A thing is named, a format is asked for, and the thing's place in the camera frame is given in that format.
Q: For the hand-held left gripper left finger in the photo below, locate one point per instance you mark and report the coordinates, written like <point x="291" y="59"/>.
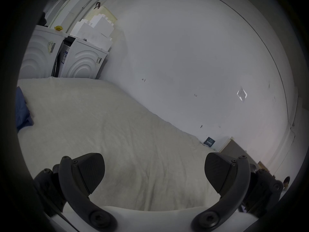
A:
<point x="72" y="177"/>

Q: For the bed with beige sheet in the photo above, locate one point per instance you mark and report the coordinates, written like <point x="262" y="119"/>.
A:
<point x="108" y="129"/>

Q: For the dark blue shirt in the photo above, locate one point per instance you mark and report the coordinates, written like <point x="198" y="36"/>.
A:
<point x="22" y="111"/>

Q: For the white washing machine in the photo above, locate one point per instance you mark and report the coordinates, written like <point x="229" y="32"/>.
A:
<point x="39" y="54"/>
<point x="80" y="59"/>

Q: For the white foam packing blocks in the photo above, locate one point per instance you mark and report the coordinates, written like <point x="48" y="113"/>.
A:
<point x="96" y="31"/>

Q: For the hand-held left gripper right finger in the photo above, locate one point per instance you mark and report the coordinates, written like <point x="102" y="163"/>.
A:
<point x="231" y="177"/>

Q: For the small dark blue card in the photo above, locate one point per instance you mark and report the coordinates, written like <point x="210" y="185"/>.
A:
<point x="209" y="141"/>

